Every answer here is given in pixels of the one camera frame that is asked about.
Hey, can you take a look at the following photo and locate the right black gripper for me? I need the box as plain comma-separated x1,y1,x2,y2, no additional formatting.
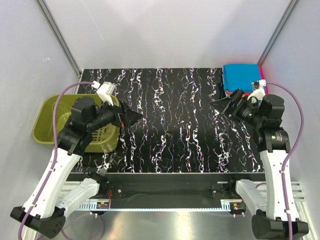
209,88,265,128

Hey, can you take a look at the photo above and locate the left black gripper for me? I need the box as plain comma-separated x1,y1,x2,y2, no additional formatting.
87,95,144,132

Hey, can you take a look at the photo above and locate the blue t shirt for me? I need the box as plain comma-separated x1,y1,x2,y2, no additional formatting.
222,63,262,93

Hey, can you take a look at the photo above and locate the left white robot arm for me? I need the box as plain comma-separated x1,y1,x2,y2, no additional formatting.
10,81,143,240

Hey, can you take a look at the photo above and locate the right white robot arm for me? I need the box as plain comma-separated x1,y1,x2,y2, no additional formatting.
211,79,309,240

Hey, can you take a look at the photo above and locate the black marble pattern mat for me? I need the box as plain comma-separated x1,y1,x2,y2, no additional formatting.
73,68,264,174

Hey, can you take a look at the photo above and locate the folded pink t shirt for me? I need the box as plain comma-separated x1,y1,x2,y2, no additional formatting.
259,66,269,94

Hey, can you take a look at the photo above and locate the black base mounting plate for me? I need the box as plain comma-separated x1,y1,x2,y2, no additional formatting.
67,172,266,211

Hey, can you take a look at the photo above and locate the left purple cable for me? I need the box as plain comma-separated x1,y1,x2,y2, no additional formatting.
17,81,105,240

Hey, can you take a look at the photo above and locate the purple cable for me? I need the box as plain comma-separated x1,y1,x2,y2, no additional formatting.
257,82,306,240
17,81,105,240

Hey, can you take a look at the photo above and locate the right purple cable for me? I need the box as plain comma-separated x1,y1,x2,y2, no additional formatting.
257,82,306,240

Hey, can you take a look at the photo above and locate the left aluminium corner post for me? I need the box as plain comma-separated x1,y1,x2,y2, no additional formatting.
34,0,83,76

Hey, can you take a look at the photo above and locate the aluminium corner post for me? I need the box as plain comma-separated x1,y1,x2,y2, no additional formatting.
257,0,300,66
34,0,83,76

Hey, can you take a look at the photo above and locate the aluminium rail frame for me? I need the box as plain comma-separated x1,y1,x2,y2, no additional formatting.
23,181,318,240

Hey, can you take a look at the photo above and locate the right aluminium corner post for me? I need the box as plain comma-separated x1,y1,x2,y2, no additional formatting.
257,0,300,66

